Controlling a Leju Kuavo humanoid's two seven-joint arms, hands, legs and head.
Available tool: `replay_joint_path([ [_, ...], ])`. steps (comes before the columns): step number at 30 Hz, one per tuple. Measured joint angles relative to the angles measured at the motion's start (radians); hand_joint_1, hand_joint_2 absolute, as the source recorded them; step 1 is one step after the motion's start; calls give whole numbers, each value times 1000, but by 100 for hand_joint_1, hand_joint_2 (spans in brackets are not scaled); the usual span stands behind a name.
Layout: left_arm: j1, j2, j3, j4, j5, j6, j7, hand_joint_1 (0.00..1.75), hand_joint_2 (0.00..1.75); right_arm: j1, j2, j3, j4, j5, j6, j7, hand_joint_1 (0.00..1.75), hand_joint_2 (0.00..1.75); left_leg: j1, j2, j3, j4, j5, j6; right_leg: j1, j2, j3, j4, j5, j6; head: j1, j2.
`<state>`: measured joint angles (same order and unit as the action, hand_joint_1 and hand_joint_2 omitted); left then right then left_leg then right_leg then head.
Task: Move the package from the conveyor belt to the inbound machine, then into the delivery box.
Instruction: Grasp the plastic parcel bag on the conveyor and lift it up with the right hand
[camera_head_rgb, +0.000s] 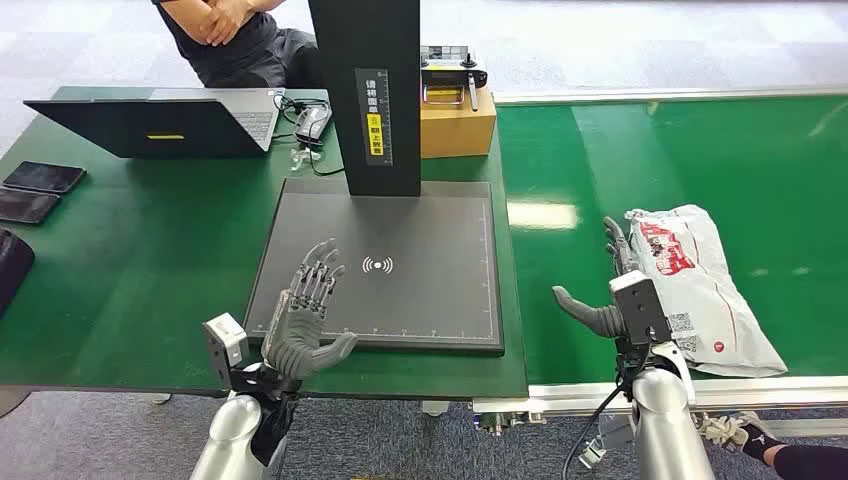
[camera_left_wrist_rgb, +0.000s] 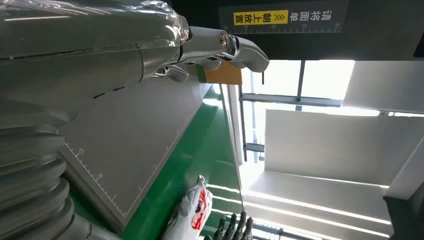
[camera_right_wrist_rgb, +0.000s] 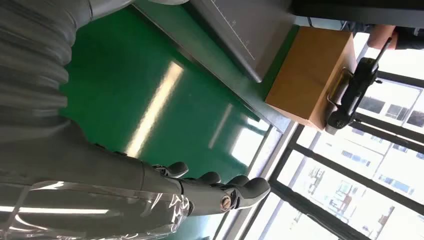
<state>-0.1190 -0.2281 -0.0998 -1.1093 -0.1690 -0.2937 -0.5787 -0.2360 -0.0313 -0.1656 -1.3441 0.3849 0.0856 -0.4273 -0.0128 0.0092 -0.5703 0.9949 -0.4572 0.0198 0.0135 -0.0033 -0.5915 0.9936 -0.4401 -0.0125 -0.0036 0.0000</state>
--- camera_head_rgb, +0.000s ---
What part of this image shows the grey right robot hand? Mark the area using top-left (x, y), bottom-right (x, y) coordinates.
top-left (552, 216), bottom-right (647, 340)

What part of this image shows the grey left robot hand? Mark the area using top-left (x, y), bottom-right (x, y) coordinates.
top-left (261, 238), bottom-right (359, 382)

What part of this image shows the white plastic mailer package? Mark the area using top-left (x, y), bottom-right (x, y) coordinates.
top-left (624, 203), bottom-right (790, 379)

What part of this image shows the black inbound scanning machine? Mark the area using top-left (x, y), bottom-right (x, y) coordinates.
top-left (241, 0), bottom-right (506, 357)

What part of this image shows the green conveyor belt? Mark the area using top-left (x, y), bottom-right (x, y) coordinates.
top-left (496, 94), bottom-right (848, 387)

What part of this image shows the brown cardboard box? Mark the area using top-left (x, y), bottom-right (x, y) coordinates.
top-left (419, 86), bottom-right (498, 160)

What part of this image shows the black delivery box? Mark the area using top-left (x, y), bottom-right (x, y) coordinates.
top-left (0, 228), bottom-right (36, 318)

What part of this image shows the person's white shoe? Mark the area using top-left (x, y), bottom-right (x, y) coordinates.
top-left (695, 410), bottom-right (773, 455)

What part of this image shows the clear plastic piece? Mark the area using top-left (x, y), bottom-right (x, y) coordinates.
top-left (289, 148), bottom-right (323, 172)

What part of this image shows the dark grey laptop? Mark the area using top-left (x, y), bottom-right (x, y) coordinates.
top-left (23, 87), bottom-right (286, 160)

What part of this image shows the person's leg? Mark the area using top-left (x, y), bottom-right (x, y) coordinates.
top-left (741, 430), bottom-right (848, 480)

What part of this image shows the black remote controller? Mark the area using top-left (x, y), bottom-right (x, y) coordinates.
top-left (419, 44), bottom-right (490, 113)

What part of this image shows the black smartphone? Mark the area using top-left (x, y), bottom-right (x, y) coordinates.
top-left (0, 187), bottom-right (62, 226)
top-left (1, 160), bottom-right (87, 195)

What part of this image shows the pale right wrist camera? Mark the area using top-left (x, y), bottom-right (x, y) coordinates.
top-left (608, 270), bottom-right (674, 347)

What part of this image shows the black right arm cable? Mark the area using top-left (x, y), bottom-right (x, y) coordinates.
top-left (561, 382), bottom-right (627, 480)

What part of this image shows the aluminium conveyor frame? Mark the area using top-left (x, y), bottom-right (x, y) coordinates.
top-left (471, 84), bottom-right (848, 440)

